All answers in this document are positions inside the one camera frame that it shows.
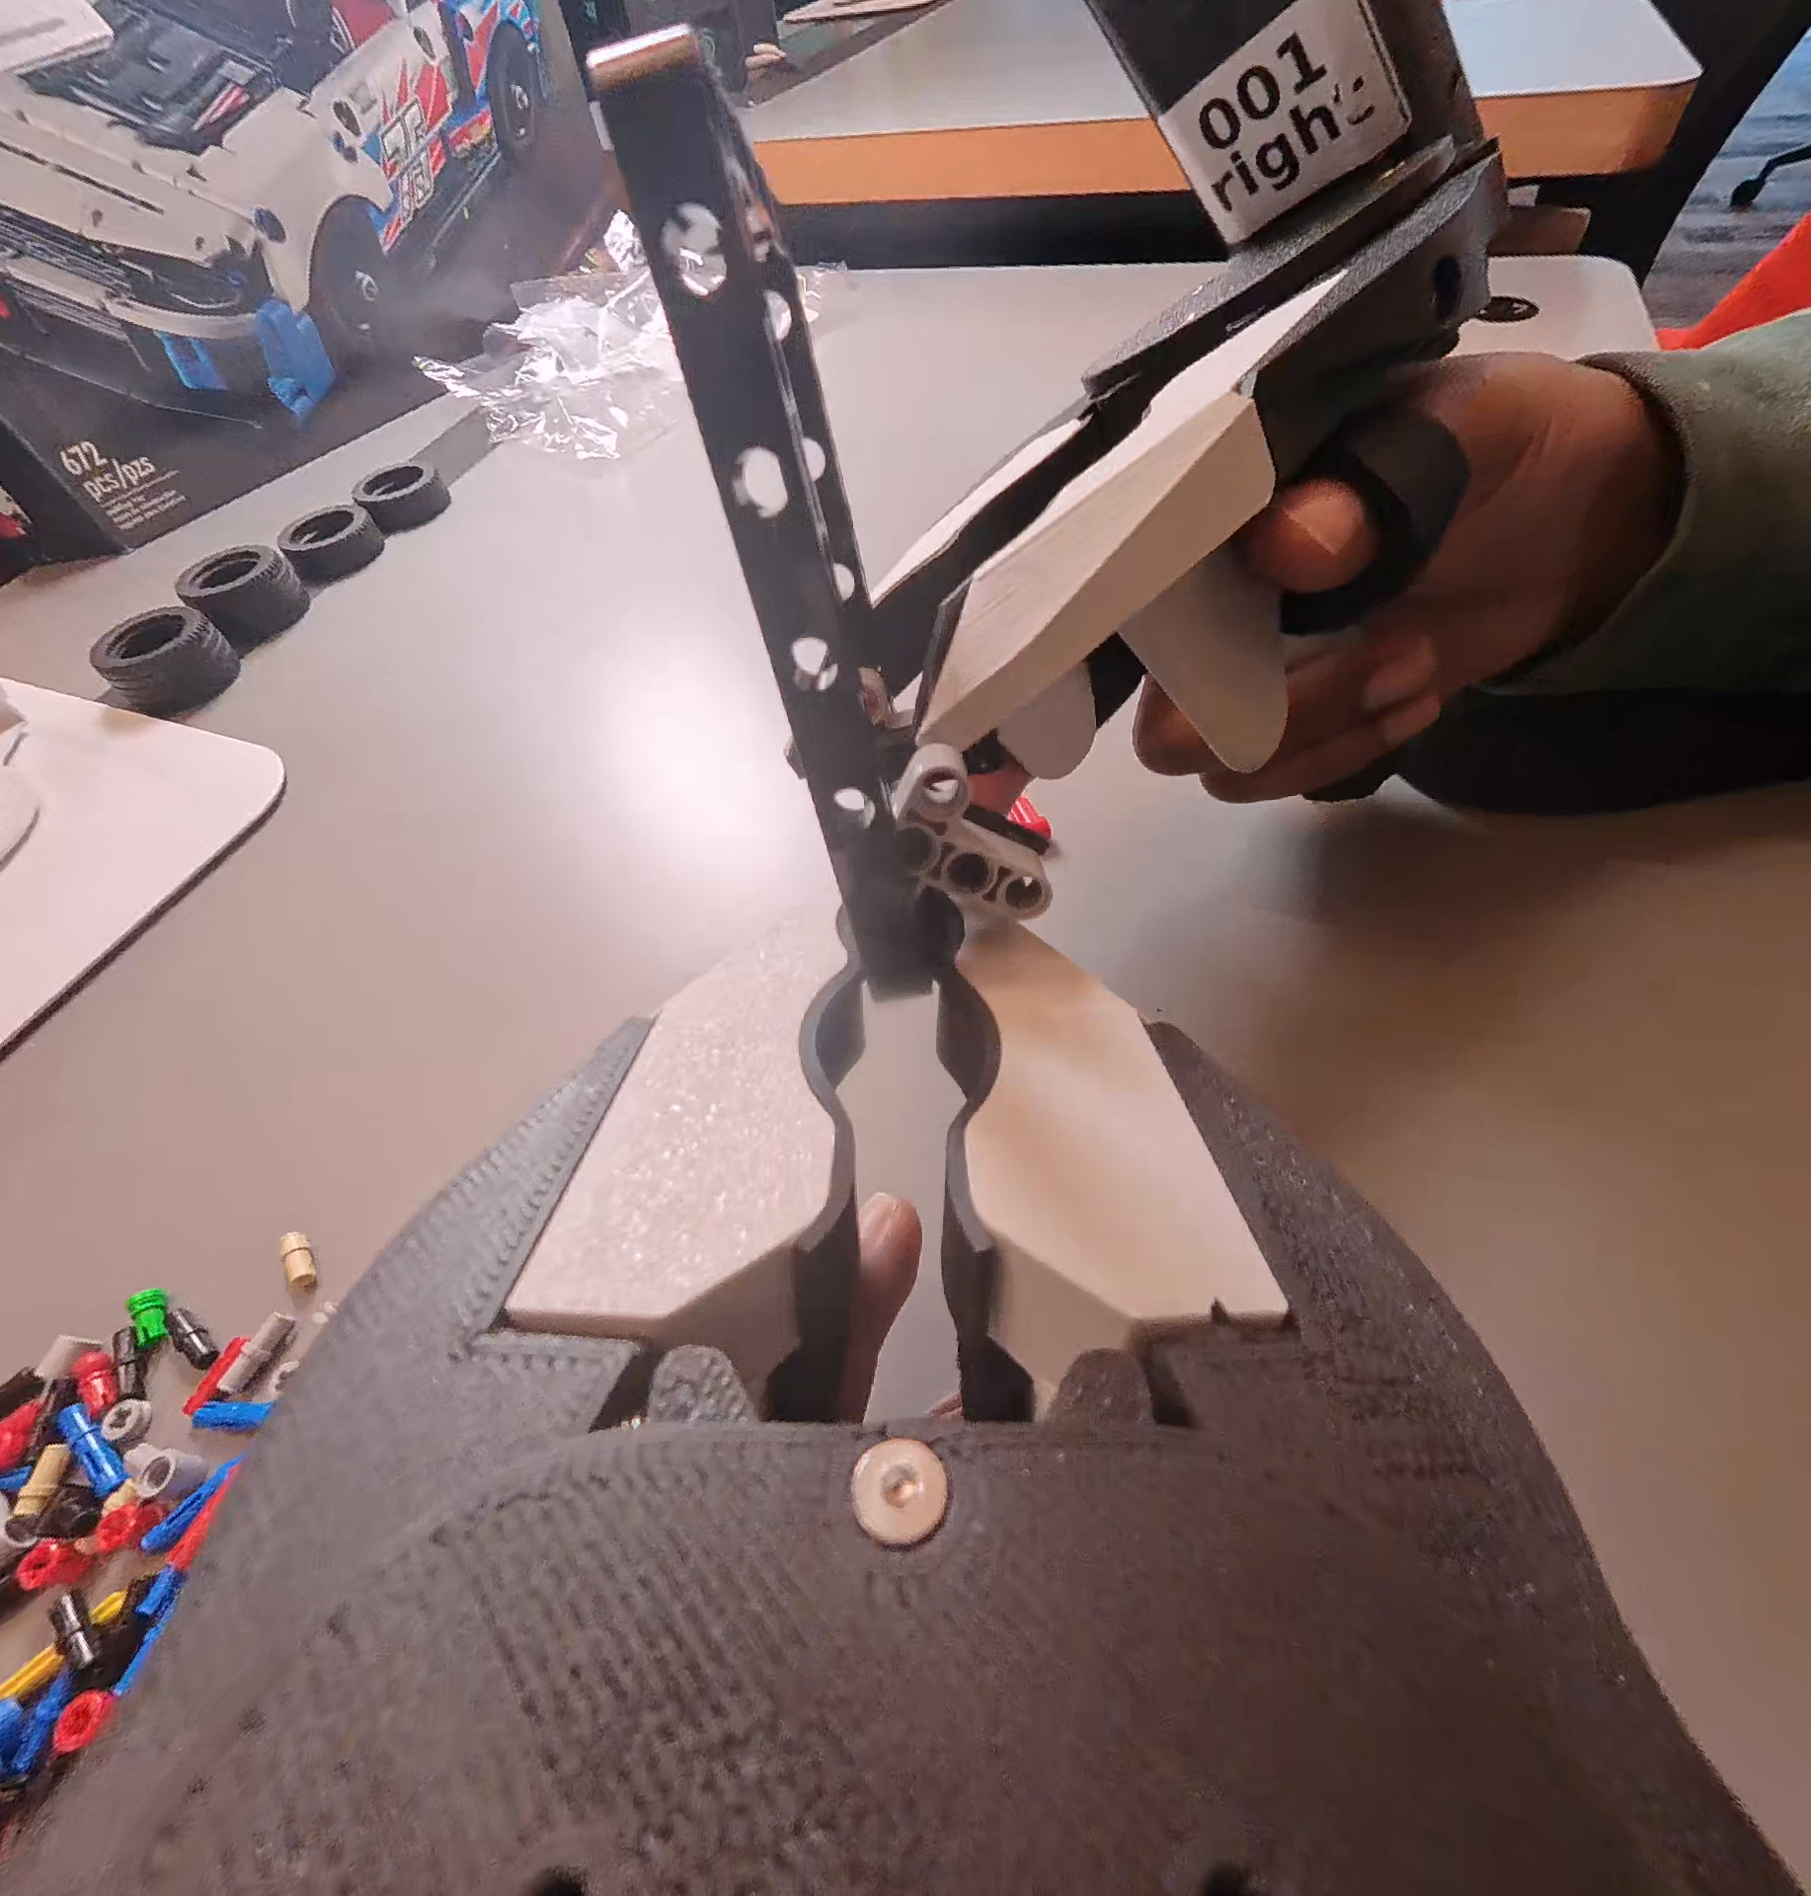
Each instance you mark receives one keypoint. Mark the white lamp stand base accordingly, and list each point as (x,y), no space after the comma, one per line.
(136,829)

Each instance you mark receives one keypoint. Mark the empty clear plastic bag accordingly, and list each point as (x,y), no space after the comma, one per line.
(595,355)

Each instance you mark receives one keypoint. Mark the black lego frame assembly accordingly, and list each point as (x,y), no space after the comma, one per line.
(719,355)

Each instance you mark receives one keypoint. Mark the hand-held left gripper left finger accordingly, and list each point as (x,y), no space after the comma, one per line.
(683,1170)

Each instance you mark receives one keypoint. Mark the black lego tire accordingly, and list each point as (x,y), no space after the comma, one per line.
(165,658)
(331,540)
(242,592)
(403,495)

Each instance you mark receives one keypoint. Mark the wooden edged table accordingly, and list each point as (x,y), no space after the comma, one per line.
(994,104)

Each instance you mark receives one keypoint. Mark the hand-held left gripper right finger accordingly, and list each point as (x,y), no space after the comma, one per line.
(1112,1170)

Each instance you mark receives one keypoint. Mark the person's right hand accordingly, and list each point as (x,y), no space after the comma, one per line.
(1558,503)

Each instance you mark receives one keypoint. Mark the person's left hand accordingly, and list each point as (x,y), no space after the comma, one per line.
(883,1273)

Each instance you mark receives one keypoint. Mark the person's right forearm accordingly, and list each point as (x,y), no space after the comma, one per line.
(1736,518)

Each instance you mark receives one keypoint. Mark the lego car box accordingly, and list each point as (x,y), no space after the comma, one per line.
(255,223)

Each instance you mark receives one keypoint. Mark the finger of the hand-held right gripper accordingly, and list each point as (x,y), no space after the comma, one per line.
(1098,577)
(1217,351)

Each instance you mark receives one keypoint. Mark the pile of small lego pieces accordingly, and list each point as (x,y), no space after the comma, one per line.
(77,1482)

